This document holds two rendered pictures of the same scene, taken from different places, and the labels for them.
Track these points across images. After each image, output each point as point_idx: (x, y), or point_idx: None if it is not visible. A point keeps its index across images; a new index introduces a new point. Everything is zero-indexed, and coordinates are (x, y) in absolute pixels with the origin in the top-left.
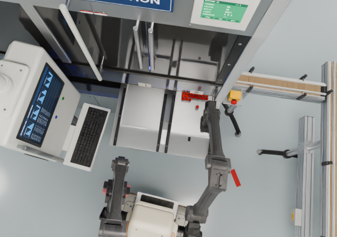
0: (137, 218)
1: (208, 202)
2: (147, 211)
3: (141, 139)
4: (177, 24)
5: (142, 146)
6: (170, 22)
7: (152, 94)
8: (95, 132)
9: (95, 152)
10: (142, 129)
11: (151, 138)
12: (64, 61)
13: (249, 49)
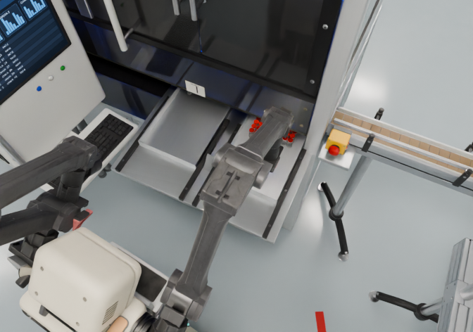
0: (54, 247)
1: (202, 249)
2: (84, 245)
3: (163, 174)
4: None
5: (160, 185)
6: None
7: (206, 116)
8: (101, 148)
9: (87, 179)
10: (171, 160)
11: (180, 178)
12: (82, 10)
13: None
